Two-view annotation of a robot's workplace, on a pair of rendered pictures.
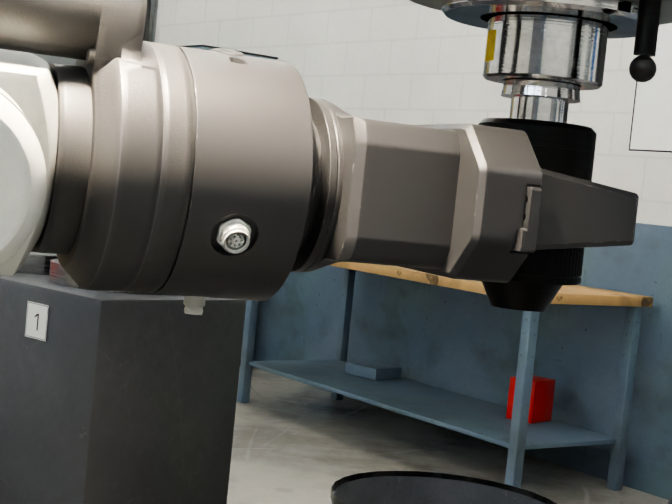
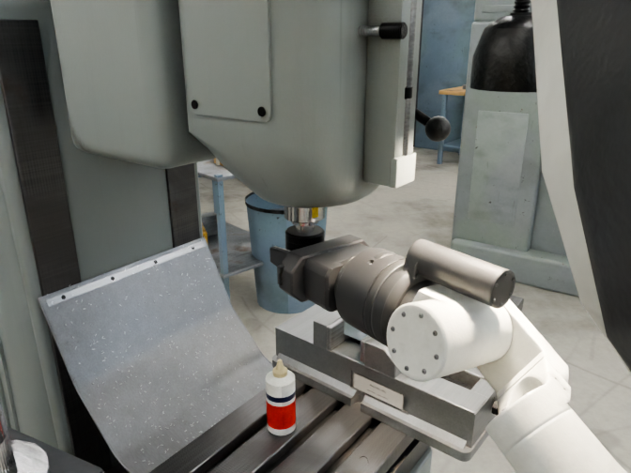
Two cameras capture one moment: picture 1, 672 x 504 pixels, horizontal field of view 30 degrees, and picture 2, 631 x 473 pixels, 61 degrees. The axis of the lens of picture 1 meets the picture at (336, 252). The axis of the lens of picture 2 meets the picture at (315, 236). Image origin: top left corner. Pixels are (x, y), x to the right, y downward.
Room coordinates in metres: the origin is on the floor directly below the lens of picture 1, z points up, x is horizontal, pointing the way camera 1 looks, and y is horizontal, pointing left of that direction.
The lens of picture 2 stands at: (0.65, 0.51, 1.48)
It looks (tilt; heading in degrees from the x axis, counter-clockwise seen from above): 20 degrees down; 254
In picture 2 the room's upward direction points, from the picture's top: straight up
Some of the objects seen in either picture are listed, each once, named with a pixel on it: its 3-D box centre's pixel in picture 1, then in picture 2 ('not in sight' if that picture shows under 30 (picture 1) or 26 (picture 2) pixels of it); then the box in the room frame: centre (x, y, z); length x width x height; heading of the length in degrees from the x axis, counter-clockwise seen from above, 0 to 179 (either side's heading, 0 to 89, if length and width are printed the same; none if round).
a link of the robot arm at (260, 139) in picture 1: (316, 192); (355, 282); (0.47, 0.01, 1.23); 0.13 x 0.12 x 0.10; 22
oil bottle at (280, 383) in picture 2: not in sight; (280, 394); (0.53, -0.10, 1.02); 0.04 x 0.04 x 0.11
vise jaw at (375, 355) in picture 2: not in sight; (400, 341); (0.34, -0.13, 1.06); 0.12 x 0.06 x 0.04; 35
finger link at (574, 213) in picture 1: (569, 212); not in sight; (0.47, -0.09, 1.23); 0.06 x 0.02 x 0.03; 112
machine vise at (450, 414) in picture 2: not in sight; (384, 355); (0.36, -0.15, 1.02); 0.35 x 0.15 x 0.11; 125
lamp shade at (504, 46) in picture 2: not in sight; (515, 51); (0.35, 0.08, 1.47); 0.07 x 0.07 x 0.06
